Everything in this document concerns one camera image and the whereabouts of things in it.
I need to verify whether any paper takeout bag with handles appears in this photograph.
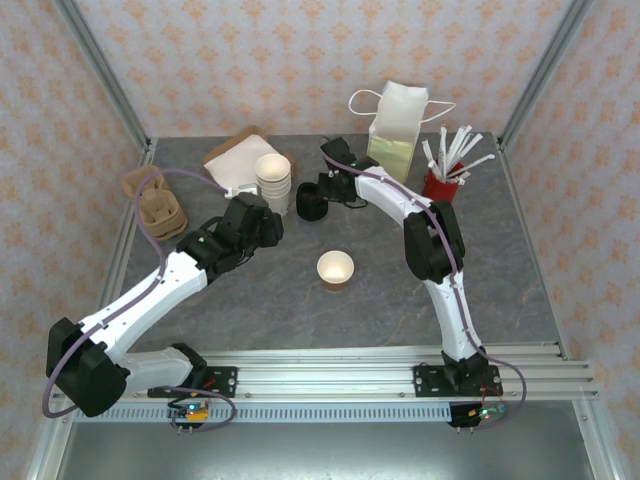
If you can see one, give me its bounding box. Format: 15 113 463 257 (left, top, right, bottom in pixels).
348 80 457 186

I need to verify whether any brown paper coffee cup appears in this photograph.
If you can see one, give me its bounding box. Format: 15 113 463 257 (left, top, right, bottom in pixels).
316 250 356 294

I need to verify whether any stack of white paper cups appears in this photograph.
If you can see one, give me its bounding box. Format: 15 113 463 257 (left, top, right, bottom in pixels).
254 153 293 217

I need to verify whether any stack of black cup lids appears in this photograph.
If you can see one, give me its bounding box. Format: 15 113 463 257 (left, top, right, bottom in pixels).
295 182 329 221

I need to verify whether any stack of white napkins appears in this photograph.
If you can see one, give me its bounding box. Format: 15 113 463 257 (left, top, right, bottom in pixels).
204 134 281 201

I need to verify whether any stack of brown pulp carriers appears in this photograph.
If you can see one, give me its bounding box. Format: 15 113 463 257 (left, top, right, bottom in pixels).
122 167 190 240

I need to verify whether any brown cardboard napkin box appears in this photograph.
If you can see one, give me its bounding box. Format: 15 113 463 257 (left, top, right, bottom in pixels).
201 127 300 211

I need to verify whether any red straw holder cup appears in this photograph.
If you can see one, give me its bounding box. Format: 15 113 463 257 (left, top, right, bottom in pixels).
421 159 464 205

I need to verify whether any grey sheet metal panel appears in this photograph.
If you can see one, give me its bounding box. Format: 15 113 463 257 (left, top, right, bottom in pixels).
52 419 594 480

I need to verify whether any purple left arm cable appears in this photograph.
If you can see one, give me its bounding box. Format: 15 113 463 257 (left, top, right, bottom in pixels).
43 167 237 435

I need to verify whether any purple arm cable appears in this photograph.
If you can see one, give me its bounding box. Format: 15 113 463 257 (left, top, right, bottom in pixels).
43 167 237 435
319 149 529 432

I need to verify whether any aluminium table side rail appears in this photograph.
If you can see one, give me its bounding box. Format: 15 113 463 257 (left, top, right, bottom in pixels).
92 139 157 326
496 133 571 360

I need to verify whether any wide aluminium mounting rail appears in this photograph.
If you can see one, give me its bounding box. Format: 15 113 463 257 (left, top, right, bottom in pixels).
49 342 600 402

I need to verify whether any white slotted cable tray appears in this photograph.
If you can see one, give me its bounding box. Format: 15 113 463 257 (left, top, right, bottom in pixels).
73 402 454 425

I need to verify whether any aluminium frame post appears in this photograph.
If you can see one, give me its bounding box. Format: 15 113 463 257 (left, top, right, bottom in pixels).
52 0 154 154
498 0 600 150

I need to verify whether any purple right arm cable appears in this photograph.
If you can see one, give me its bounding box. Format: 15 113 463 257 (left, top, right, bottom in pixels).
319 149 529 432

